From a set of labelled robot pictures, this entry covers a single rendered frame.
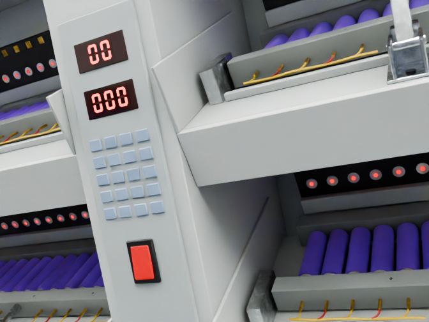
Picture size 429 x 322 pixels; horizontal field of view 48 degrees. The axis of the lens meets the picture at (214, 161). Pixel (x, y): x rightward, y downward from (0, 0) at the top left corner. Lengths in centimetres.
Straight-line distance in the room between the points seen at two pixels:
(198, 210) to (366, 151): 13
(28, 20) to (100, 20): 34
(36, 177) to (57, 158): 3
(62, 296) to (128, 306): 16
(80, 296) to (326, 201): 27
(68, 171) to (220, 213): 13
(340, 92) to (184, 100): 12
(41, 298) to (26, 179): 16
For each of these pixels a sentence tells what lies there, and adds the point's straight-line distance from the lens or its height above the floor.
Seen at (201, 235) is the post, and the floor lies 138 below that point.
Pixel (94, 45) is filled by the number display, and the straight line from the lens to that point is 38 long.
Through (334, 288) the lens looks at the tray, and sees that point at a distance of 41.
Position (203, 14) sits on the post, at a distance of 44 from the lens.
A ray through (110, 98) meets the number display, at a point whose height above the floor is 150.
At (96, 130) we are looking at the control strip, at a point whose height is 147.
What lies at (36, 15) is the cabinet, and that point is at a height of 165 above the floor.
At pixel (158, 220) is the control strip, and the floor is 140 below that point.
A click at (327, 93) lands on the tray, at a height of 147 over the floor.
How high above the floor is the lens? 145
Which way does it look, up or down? 3 degrees down
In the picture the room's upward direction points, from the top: 11 degrees counter-clockwise
